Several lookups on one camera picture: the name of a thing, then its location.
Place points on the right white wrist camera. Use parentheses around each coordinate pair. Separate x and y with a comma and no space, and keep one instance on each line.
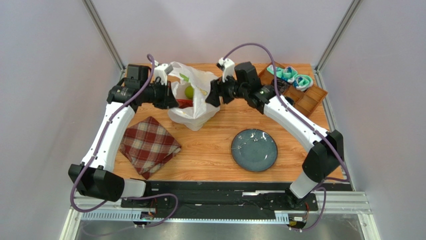
(227,66)

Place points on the red plaid cloth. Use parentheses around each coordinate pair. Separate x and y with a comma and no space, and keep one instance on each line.
(148,146)

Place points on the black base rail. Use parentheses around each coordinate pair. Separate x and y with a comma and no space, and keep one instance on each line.
(220,200)

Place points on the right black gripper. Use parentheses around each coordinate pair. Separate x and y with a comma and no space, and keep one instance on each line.
(220,91)

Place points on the blue white sock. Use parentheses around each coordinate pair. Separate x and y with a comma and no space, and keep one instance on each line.
(302,82)

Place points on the black sock roll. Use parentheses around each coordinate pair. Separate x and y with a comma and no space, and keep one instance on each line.
(282,85)

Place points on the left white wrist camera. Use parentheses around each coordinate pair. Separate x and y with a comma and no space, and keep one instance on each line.
(161,72)

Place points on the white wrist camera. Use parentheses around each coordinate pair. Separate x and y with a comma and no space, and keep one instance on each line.
(227,66)
(161,72)

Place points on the wooden compartment tray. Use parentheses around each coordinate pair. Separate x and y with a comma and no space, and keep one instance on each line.
(307,101)

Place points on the teal white sock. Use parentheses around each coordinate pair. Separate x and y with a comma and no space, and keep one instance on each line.
(286,74)

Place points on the blue ceramic plate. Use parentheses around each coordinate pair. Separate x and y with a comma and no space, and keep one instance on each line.
(254,150)

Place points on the white plastic bag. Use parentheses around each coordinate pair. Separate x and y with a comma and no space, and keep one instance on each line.
(194,117)

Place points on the green fake lime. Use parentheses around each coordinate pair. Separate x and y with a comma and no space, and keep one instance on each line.
(189,92)

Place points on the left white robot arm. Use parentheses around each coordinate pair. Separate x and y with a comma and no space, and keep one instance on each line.
(94,176)

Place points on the dark red fake fruit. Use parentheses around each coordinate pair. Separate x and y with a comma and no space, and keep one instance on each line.
(185,103)

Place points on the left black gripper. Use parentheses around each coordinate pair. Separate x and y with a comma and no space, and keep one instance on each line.
(168,100)

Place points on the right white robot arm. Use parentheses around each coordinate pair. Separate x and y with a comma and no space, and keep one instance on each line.
(324,148)

